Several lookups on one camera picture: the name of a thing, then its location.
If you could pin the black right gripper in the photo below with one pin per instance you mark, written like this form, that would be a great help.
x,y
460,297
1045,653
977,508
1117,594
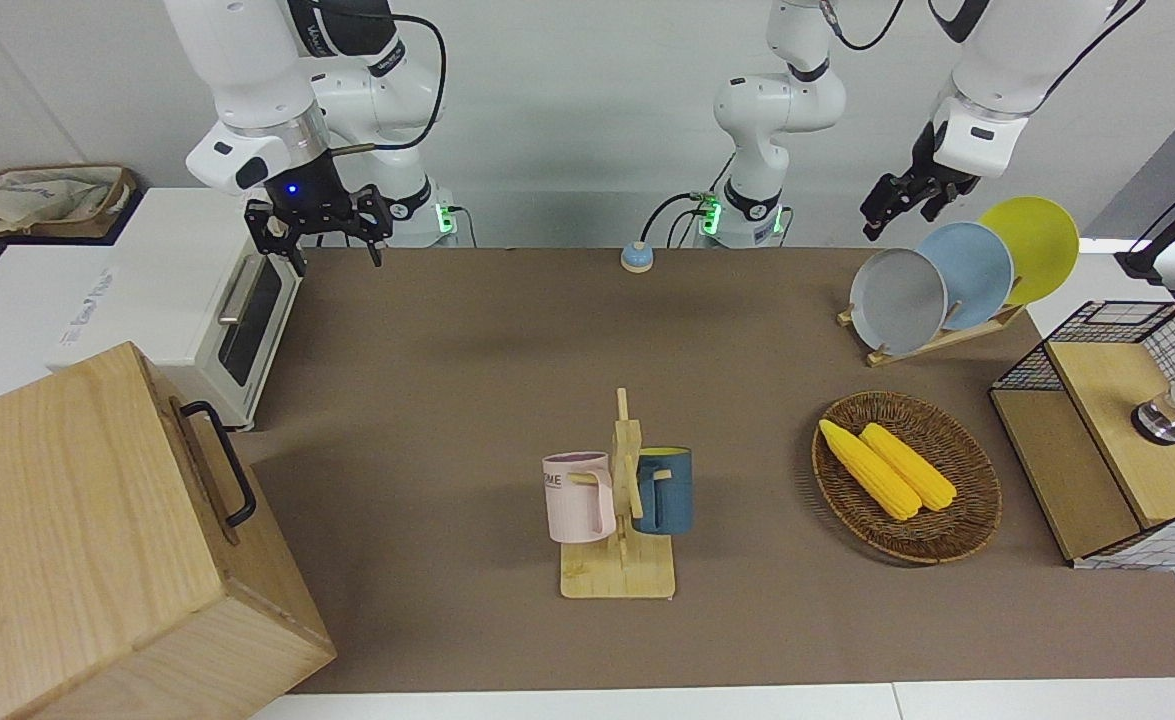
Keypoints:
x,y
307,200

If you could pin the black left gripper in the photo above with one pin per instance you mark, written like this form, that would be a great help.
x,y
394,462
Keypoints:
x,y
932,175

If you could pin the light wooden drawer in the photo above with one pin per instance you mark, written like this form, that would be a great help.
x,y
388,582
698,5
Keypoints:
x,y
197,480

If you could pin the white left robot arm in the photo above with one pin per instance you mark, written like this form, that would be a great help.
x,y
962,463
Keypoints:
x,y
777,100

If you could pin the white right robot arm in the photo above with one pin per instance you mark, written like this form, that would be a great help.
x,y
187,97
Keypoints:
x,y
247,60

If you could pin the light blue plate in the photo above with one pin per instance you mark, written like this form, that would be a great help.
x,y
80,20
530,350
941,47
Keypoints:
x,y
977,270

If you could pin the grey plate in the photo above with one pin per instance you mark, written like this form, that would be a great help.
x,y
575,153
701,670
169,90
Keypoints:
x,y
897,300

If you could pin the yellow plate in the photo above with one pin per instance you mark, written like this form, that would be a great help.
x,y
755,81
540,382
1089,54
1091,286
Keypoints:
x,y
1042,240

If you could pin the wooden plate rack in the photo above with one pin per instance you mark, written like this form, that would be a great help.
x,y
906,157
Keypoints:
x,y
947,340

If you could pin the white toaster oven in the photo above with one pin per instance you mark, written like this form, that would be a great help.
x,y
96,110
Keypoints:
x,y
167,280

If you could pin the brown table mat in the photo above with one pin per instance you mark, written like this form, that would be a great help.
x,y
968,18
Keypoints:
x,y
447,380

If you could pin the brown cardboard box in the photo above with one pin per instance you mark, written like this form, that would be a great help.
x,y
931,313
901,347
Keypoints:
x,y
107,225

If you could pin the yellow corn cob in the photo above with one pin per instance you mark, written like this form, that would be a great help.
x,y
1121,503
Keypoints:
x,y
872,472
912,467

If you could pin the blue round button bell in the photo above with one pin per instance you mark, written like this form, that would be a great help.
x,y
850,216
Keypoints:
x,y
637,258

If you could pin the white plastic bag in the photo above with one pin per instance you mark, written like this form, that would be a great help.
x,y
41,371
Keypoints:
x,y
37,195

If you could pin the brown woven basket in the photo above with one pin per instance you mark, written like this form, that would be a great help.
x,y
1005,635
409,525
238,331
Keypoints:
x,y
947,540

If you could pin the pink mug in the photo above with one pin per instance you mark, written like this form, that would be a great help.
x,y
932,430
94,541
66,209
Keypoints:
x,y
572,500

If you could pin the dark blue mug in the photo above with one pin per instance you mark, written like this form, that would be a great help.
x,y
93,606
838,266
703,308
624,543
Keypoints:
x,y
672,495

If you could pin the light wooden cabinet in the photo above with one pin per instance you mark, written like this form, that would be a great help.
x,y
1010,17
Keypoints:
x,y
57,520

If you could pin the wooden mug rack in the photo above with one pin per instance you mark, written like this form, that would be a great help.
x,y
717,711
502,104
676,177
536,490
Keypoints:
x,y
617,575

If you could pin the black camera stand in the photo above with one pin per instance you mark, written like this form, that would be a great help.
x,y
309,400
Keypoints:
x,y
1142,265

